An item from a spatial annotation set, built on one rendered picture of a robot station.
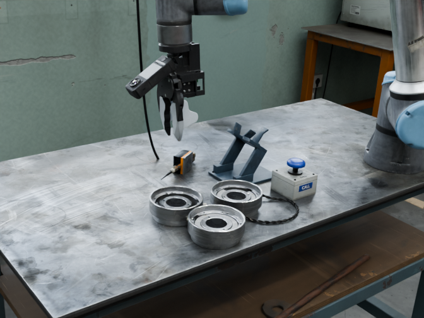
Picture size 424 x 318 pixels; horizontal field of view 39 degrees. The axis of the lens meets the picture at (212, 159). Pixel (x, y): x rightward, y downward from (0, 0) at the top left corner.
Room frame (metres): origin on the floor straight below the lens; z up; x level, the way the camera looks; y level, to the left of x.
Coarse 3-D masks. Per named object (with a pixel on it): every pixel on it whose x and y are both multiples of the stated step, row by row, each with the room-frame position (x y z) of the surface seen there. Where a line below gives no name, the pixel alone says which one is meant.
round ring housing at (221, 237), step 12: (216, 204) 1.01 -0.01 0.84; (192, 216) 0.98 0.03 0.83; (216, 216) 0.99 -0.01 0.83; (240, 216) 0.98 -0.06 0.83; (192, 228) 0.93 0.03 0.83; (204, 228) 0.94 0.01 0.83; (216, 228) 0.94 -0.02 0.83; (228, 228) 0.95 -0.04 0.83; (240, 228) 0.93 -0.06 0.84; (192, 240) 0.94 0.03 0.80; (204, 240) 0.91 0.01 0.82; (216, 240) 0.91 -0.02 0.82; (228, 240) 0.92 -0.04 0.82
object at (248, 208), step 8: (216, 184) 1.11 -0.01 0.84; (224, 184) 1.12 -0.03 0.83; (232, 184) 1.13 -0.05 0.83; (240, 184) 1.13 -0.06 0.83; (248, 184) 1.12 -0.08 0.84; (216, 192) 1.09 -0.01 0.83; (224, 192) 1.09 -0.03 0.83; (232, 192) 1.10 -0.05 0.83; (240, 192) 1.10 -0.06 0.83; (256, 192) 1.10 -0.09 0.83; (216, 200) 1.05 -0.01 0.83; (224, 200) 1.04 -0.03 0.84; (232, 200) 1.06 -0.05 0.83; (240, 200) 1.06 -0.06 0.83; (248, 200) 1.06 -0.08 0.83; (256, 200) 1.05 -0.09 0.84; (240, 208) 1.03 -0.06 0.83; (248, 208) 1.03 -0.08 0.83; (256, 208) 1.05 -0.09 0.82; (248, 216) 1.04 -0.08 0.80
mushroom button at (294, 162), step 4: (288, 160) 1.18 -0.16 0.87; (292, 160) 1.17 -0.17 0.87; (296, 160) 1.17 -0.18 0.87; (300, 160) 1.18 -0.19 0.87; (288, 164) 1.17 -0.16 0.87; (292, 164) 1.16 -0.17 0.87; (296, 164) 1.16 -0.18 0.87; (300, 164) 1.16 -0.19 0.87; (304, 164) 1.17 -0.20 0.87; (296, 168) 1.17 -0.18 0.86
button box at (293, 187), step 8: (280, 168) 1.20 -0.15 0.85; (288, 168) 1.20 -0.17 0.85; (304, 168) 1.20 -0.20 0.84; (272, 176) 1.18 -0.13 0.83; (280, 176) 1.16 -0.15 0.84; (288, 176) 1.16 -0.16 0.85; (296, 176) 1.16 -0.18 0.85; (304, 176) 1.16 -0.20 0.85; (312, 176) 1.16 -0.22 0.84; (272, 184) 1.18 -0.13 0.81; (280, 184) 1.16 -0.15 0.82; (288, 184) 1.14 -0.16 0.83; (296, 184) 1.13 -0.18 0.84; (304, 184) 1.15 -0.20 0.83; (312, 184) 1.16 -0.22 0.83; (280, 192) 1.16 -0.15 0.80; (288, 192) 1.14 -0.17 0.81; (296, 192) 1.13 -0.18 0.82; (304, 192) 1.15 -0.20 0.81; (312, 192) 1.17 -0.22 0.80
